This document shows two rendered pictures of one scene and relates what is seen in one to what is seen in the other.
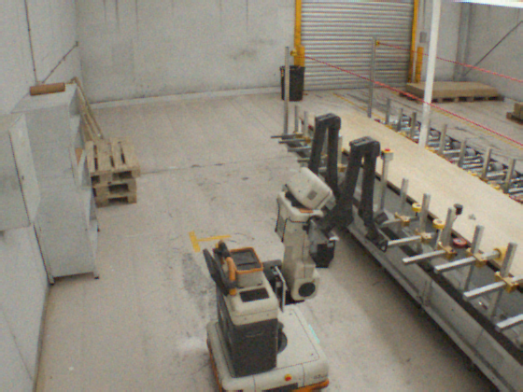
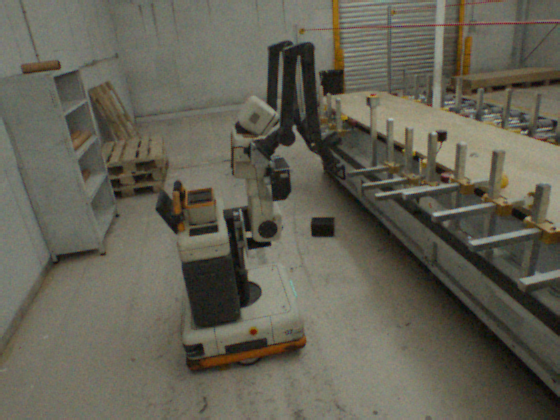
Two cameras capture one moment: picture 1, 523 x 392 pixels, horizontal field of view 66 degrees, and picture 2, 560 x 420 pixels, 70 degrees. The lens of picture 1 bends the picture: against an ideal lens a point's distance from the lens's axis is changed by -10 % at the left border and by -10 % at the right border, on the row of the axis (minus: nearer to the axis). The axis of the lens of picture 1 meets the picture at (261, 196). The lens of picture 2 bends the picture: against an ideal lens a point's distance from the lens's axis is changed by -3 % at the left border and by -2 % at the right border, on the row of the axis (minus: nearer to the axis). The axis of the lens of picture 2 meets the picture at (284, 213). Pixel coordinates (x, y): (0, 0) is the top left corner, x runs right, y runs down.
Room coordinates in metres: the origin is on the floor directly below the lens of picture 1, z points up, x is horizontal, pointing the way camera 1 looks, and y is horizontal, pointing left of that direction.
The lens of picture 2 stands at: (0.09, -0.61, 1.70)
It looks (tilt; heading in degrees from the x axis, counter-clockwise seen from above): 25 degrees down; 8
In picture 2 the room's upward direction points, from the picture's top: 6 degrees counter-clockwise
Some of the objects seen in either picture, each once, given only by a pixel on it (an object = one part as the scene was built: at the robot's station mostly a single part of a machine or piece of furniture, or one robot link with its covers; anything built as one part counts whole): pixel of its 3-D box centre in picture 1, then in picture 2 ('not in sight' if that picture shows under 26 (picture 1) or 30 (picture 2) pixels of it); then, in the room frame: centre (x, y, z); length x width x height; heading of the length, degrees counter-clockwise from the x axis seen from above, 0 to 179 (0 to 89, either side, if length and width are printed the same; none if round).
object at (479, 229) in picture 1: (471, 260); (457, 190); (1.99, -1.20, 0.91); 0.04 x 0.04 x 0.48; 18
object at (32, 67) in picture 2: (47, 89); (41, 66); (3.53, 1.81, 1.59); 0.30 x 0.08 x 0.08; 108
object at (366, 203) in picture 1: (368, 181); (310, 95); (1.98, -0.52, 1.40); 0.11 x 0.06 x 0.43; 16
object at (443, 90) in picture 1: (453, 89); (506, 77); (10.22, -4.65, 0.23); 2.41 x 0.77 x 0.17; 109
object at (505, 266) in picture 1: (501, 280); (492, 203); (1.75, -1.28, 0.94); 0.04 x 0.04 x 0.48; 18
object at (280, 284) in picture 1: (289, 280); (256, 225); (2.17, -0.16, 0.68); 0.28 x 0.27 x 0.25; 16
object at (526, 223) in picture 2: not in sight; (540, 229); (1.49, -1.36, 0.95); 0.14 x 0.06 x 0.05; 18
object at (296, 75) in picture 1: (291, 82); (331, 86); (9.60, -0.65, 0.36); 0.59 x 0.58 x 0.73; 18
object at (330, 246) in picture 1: (315, 237); (274, 172); (2.14, -0.30, 0.99); 0.28 x 0.16 x 0.22; 16
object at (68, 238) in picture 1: (61, 181); (66, 161); (3.42, 1.77, 0.78); 0.90 x 0.45 x 1.55; 18
